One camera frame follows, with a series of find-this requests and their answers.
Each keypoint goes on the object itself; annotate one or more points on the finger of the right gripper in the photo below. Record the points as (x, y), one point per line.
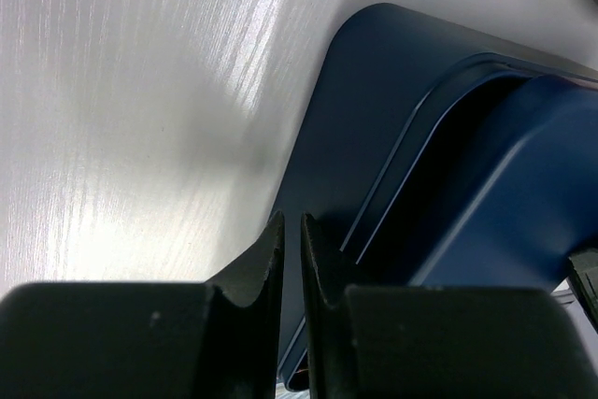
(583, 280)

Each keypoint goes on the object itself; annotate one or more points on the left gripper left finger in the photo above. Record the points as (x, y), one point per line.
(211, 339)

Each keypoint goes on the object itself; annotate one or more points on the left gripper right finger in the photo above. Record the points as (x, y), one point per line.
(370, 341)

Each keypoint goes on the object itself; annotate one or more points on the blue box lid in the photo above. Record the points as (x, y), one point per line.
(522, 196)

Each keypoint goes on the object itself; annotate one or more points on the blue chocolate box with tray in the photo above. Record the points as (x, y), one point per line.
(399, 96)

